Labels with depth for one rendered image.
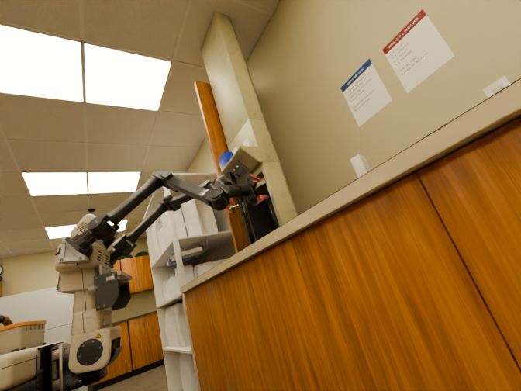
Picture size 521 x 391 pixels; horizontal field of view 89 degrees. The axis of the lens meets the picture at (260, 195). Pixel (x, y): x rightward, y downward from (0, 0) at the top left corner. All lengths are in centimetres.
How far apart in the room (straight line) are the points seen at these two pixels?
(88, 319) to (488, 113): 156
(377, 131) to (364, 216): 88
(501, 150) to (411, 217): 19
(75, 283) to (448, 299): 150
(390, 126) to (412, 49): 34
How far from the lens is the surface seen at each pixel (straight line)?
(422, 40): 152
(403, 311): 71
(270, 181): 145
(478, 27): 144
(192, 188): 128
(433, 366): 73
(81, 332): 157
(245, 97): 176
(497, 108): 57
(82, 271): 163
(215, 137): 195
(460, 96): 138
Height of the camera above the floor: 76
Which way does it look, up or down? 19 degrees up
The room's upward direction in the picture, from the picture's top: 17 degrees counter-clockwise
